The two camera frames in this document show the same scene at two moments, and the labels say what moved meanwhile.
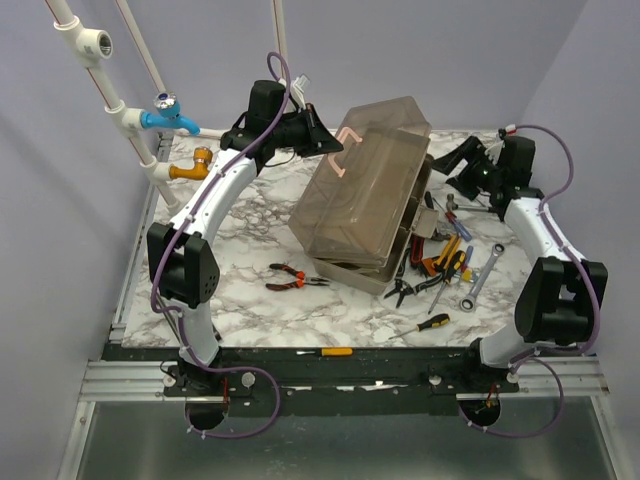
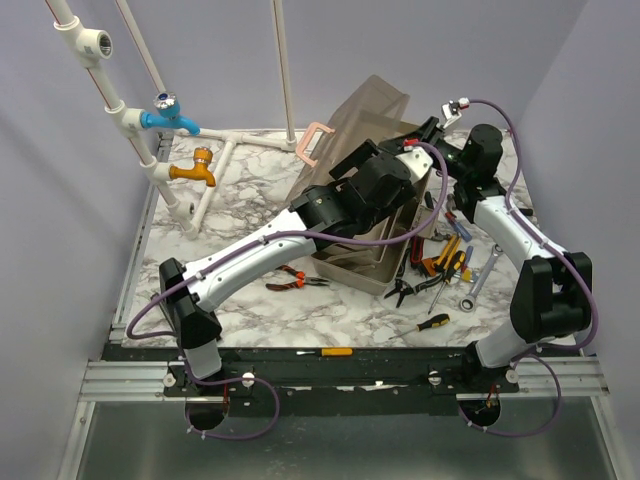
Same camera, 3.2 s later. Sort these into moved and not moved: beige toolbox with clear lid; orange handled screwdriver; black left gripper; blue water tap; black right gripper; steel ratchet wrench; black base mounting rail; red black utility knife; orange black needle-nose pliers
Moved: beige toolbox with clear lid; black right gripper; black left gripper
Not moved: orange handled screwdriver; black base mounting rail; orange black needle-nose pliers; red black utility knife; steel ratchet wrench; blue water tap
